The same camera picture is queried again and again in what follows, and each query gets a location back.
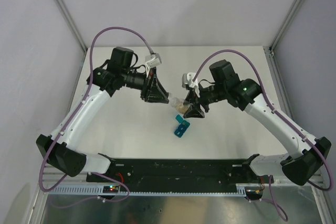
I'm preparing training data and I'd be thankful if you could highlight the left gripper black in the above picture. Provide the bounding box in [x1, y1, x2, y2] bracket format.
[121, 67, 169, 104]

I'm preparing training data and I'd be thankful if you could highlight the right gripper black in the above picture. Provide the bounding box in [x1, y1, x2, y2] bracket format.
[183, 83, 227, 119]

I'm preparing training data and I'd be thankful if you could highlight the teal weekly pill organizer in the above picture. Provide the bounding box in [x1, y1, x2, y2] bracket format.
[174, 115, 190, 138]

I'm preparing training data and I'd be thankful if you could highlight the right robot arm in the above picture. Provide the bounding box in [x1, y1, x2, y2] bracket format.
[182, 60, 331, 186]

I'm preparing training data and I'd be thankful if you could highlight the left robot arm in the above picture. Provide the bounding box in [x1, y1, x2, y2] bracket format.
[36, 47, 169, 182]

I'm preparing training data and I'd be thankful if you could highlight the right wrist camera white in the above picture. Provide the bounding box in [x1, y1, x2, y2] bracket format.
[182, 72, 200, 97]

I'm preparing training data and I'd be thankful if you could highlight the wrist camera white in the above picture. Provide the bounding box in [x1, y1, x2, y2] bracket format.
[144, 53, 162, 75]
[182, 72, 200, 97]

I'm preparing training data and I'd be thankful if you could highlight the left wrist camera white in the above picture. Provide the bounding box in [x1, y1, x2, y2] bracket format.
[144, 53, 162, 75]

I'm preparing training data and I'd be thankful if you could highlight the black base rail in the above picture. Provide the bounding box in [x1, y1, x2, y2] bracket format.
[86, 158, 261, 194]

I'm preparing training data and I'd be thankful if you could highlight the grey slotted cable duct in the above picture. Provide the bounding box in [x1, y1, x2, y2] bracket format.
[47, 185, 259, 197]

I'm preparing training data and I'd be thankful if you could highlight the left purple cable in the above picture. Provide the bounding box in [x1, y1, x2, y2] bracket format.
[38, 26, 154, 192]

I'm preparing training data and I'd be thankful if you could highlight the left aluminium frame post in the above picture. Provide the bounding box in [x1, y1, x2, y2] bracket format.
[54, 0, 88, 53]

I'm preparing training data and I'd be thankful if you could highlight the aluminium frame post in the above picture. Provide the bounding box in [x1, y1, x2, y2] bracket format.
[269, 0, 305, 52]
[54, 0, 88, 53]

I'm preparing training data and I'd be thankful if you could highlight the right aluminium frame post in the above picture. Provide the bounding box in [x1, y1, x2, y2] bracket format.
[269, 0, 305, 52]

